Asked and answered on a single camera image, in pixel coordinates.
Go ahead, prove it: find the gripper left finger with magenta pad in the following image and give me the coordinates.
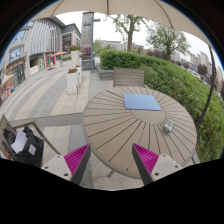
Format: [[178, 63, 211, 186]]
[[42, 144, 91, 185]]

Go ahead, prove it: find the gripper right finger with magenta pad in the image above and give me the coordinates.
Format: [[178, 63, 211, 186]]
[[132, 143, 182, 185]]

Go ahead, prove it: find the black bag with papers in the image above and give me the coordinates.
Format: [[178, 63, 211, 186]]
[[2, 125, 44, 167]]

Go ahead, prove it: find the round slatted outdoor table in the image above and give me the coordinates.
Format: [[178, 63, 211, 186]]
[[83, 86, 197, 178]]

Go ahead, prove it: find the chair with metal armrest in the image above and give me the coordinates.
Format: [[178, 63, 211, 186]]
[[0, 115, 59, 160]]

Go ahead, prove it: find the green hedge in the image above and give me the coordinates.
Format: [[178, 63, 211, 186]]
[[100, 49, 224, 162]]

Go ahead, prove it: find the near white planter box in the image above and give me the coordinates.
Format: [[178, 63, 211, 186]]
[[66, 68, 78, 95]]

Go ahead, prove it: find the white planter box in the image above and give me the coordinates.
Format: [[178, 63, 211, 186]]
[[66, 68, 78, 95], [69, 45, 81, 67]]

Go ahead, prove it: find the far white planter box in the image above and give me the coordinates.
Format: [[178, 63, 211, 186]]
[[69, 45, 81, 67]]

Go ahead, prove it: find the curved umbrella pole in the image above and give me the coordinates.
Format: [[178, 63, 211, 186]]
[[195, 45, 216, 130]]

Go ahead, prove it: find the tall grey sign pylon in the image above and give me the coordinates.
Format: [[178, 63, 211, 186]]
[[81, 12, 99, 71]]

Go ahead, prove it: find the beige patio umbrella canopy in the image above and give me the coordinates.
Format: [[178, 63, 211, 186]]
[[32, 0, 212, 46]]

